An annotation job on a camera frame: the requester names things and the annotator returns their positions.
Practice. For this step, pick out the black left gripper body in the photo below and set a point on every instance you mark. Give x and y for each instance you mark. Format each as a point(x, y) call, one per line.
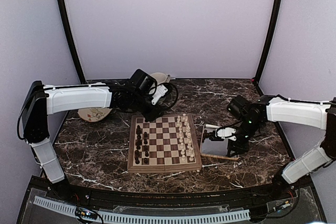
point(138, 104)

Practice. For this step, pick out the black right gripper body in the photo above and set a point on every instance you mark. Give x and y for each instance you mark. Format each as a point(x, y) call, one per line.
point(249, 128)

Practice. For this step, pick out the dark chess piece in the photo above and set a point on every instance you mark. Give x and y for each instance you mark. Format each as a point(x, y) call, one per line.
point(136, 154)
point(139, 136)
point(138, 144)
point(138, 130)

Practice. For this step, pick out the metal tray with wooden rim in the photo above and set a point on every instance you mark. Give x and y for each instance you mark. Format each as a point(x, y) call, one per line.
point(218, 148)

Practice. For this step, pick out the brown chess knight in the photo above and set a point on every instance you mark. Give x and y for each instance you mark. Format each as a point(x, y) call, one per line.
point(209, 136)

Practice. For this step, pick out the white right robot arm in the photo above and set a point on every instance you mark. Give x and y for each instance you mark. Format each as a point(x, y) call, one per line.
point(315, 119)

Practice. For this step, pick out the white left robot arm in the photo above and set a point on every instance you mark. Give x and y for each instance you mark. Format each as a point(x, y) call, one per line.
point(44, 101)

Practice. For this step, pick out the wooden chess board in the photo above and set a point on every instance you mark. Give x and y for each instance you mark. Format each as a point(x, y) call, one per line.
point(167, 145)

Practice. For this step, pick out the white chess king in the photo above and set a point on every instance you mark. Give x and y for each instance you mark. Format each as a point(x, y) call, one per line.
point(188, 132)

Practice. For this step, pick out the white chess queen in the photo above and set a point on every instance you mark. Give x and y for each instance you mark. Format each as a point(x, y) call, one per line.
point(189, 143)

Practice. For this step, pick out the coral painted ceramic mug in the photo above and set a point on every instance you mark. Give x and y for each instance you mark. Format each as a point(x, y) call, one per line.
point(161, 77)

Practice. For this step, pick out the bird painted ceramic plate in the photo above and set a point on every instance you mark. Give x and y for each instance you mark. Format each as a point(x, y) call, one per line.
point(93, 114)

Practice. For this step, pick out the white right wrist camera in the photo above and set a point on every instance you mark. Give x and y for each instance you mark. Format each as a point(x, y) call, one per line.
point(226, 133)

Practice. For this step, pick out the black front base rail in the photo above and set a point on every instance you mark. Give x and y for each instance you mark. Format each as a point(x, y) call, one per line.
point(103, 198)

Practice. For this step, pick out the black left corner post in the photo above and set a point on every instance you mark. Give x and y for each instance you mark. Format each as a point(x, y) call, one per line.
point(70, 41)

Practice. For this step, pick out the black corner post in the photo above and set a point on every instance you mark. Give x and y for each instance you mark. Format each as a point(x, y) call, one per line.
point(268, 41)
point(70, 41)

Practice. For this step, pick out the white slotted cable duct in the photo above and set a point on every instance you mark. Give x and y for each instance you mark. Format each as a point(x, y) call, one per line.
point(142, 215)

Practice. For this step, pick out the black right corner post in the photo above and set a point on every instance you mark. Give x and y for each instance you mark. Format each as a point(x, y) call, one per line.
point(268, 41)

